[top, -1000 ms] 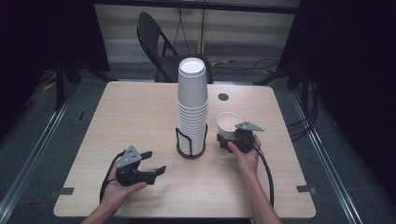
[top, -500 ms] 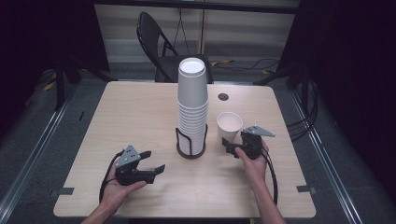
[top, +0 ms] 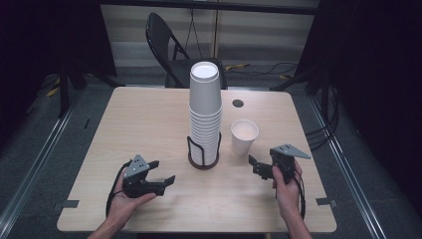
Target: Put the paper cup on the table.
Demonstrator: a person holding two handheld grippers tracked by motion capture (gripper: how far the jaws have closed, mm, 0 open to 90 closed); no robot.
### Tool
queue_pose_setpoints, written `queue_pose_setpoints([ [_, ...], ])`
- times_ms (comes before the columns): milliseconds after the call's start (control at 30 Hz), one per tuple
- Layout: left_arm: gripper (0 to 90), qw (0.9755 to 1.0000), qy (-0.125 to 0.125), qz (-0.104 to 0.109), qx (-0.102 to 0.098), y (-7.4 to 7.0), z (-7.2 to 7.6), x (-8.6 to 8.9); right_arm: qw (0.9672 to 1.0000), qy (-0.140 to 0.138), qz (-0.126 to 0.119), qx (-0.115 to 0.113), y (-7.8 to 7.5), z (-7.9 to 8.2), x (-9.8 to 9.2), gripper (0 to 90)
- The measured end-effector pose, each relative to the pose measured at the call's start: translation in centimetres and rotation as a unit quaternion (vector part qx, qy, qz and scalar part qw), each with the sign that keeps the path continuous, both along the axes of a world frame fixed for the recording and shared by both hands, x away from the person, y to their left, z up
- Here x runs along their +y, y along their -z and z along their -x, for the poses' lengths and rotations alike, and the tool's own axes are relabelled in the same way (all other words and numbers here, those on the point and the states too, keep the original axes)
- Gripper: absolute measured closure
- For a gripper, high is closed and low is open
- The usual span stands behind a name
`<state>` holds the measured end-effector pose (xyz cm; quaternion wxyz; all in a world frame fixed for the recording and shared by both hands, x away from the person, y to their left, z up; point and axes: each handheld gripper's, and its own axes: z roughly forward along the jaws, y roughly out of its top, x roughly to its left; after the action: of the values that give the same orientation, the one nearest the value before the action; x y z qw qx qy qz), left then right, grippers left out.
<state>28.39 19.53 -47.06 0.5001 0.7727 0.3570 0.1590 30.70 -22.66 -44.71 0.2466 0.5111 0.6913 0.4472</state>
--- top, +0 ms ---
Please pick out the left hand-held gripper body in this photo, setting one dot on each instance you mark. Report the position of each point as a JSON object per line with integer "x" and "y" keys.
{"x": 134, "y": 169}

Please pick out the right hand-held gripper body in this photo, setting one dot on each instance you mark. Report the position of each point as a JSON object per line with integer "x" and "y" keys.
{"x": 285, "y": 159}

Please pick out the single white paper cup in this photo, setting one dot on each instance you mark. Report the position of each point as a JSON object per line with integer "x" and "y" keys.
{"x": 245, "y": 134}

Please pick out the stack of white cups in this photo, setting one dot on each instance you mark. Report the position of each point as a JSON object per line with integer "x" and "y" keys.
{"x": 205, "y": 109}

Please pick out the person's right hand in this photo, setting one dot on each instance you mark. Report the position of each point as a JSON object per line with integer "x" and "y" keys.
{"x": 289, "y": 195}

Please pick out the person's left hand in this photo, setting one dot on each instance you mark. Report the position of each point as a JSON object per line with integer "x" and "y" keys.
{"x": 124, "y": 207}

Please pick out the grey tape strip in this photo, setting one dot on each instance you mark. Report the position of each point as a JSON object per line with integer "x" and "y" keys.
{"x": 325, "y": 201}
{"x": 70, "y": 203}

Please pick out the round dark table grommet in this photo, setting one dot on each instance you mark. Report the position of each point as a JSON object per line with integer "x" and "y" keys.
{"x": 238, "y": 103}

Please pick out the yellow floor tape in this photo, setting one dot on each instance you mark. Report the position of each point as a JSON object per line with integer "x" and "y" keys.
{"x": 53, "y": 91}
{"x": 237, "y": 66}

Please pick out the black metal stand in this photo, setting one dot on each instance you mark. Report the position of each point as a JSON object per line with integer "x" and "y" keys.
{"x": 63, "y": 96}

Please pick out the black folding chair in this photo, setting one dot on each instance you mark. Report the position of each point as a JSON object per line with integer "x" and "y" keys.
{"x": 162, "y": 43}

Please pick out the black curtain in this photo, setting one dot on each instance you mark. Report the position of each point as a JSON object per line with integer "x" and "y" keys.
{"x": 375, "y": 66}
{"x": 40, "y": 40}

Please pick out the metal floor rail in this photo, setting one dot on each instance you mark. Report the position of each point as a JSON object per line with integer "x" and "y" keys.
{"x": 36, "y": 162}
{"x": 348, "y": 172}

